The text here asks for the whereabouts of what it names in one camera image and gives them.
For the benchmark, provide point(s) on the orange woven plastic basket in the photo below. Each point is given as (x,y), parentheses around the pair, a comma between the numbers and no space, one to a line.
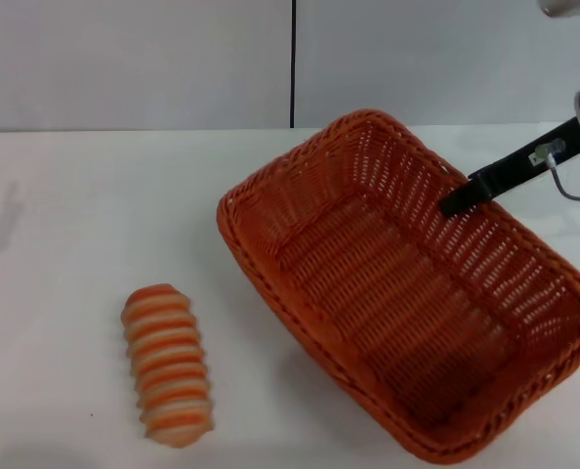
(392,317)

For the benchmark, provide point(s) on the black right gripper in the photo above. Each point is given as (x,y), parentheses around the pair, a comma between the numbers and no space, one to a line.
(570,139)

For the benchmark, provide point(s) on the orange white striped bread roll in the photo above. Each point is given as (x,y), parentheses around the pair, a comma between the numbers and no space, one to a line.
(168,361)

